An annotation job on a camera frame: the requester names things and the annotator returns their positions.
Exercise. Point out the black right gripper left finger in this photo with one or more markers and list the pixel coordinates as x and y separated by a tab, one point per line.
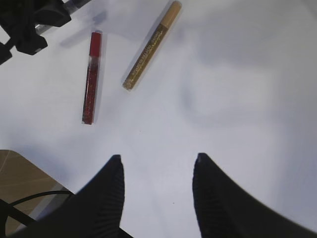
94	212

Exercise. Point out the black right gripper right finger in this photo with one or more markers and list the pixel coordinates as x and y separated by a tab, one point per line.
224	210

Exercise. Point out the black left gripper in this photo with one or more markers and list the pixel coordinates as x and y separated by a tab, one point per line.
17	19

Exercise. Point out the silver glitter pen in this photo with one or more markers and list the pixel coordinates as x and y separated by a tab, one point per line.
55	13

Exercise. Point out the gold glitter pen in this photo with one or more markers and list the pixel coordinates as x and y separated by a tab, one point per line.
152	45

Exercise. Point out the red glitter pen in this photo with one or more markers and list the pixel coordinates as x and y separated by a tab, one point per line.
92	78

